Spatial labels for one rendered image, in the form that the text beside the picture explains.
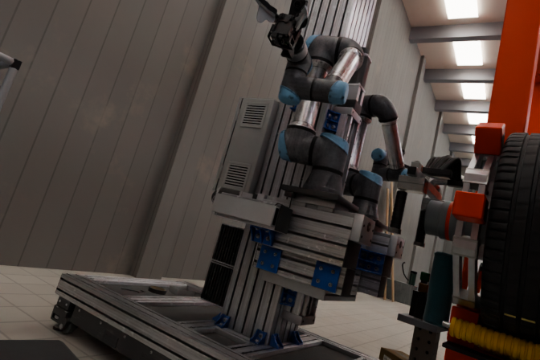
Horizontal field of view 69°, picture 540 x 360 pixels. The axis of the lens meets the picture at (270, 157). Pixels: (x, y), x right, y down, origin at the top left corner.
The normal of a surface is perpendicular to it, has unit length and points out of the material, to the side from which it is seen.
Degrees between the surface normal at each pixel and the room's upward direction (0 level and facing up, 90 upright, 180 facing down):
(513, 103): 90
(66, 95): 90
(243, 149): 90
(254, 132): 90
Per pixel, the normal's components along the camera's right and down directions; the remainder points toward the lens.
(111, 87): 0.83, 0.12
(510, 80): -0.54, -0.31
